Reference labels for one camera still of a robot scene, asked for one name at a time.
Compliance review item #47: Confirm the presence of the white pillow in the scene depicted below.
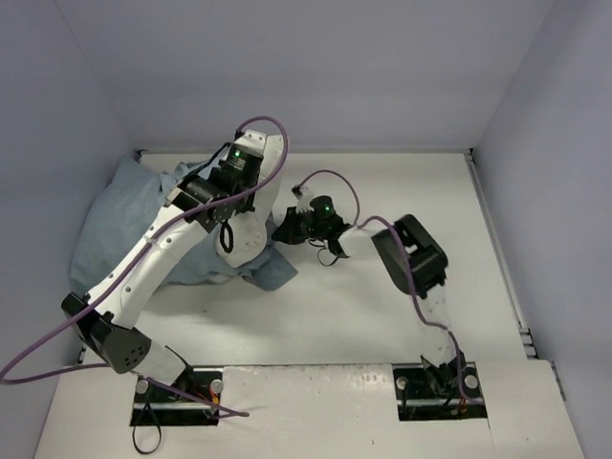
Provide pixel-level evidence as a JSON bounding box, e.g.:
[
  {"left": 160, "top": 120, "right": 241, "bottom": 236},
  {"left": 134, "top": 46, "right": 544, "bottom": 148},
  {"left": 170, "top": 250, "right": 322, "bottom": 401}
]
[{"left": 215, "top": 134, "right": 284, "bottom": 268}]

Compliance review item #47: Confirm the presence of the blue-grey pillowcase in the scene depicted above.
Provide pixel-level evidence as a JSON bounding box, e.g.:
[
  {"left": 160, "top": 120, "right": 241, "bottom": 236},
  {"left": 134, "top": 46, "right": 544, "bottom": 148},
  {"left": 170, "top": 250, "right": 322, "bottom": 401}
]
[{"left": 69, "top": 158, "right": 297, "bottom": 295}]

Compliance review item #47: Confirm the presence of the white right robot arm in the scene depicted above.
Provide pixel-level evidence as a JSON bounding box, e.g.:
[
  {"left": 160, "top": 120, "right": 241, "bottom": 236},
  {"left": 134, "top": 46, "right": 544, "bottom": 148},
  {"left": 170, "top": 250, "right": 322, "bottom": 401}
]
[{"left": 273, "top": 195, "right": 466, "bottom": 394}]

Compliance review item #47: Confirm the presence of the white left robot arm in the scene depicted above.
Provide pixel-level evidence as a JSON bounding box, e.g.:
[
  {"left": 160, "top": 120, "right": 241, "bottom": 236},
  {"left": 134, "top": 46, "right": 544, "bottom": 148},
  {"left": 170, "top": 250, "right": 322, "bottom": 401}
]
[{"left": 61, "top": 133, "right": 286, "bottom": 402}]

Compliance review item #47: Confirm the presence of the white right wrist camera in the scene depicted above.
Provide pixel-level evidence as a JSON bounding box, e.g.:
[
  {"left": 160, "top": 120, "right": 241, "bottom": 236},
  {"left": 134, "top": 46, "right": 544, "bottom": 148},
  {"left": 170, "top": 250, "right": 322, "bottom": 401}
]
[{"left": 292, "top": 185, "right": 314, "bottom": 213}]

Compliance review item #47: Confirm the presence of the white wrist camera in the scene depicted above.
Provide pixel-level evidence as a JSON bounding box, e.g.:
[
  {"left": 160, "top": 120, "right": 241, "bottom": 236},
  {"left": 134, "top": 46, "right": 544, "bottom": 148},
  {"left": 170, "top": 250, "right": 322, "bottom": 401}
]
[
  {"left": 292, "top": 185, "right": 314, "bottom": 213},
  {"left": 234, "top": 130, "right": 267, "bottom": 157}
]

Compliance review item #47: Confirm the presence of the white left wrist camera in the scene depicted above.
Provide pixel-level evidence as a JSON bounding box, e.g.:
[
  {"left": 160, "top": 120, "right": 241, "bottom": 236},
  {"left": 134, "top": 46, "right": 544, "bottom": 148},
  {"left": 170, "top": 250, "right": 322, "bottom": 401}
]
[{"left": 234, "top": 130, "right": 267, "bottom": 157}]

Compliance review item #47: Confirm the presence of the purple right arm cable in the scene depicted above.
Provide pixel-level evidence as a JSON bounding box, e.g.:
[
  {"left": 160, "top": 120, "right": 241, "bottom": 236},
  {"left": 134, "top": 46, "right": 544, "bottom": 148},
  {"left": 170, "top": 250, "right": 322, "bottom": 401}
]
[{"left": 291, "top": 170, "right": 486, "bottom": 405}]

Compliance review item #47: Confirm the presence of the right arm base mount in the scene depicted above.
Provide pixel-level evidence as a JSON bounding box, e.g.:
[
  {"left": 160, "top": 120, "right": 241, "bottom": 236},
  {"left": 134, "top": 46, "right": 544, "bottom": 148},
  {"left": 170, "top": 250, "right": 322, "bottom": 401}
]
[{"left": 392, "top": 362, "right": 488, "bottom": 422}]

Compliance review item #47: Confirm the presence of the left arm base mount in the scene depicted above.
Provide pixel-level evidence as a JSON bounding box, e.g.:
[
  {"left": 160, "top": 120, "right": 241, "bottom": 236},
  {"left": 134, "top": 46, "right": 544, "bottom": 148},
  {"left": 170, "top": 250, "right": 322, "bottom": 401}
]
[{"left": 130, "top": 364, "right": 226, "bottom": 426}]

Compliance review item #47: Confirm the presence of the thin black loose cable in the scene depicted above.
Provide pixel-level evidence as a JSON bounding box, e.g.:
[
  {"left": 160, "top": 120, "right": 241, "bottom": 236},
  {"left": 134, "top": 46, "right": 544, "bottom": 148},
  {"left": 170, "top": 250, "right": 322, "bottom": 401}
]
[{"left": 131, "top": 401, "right": 164, "bottom": 455}]

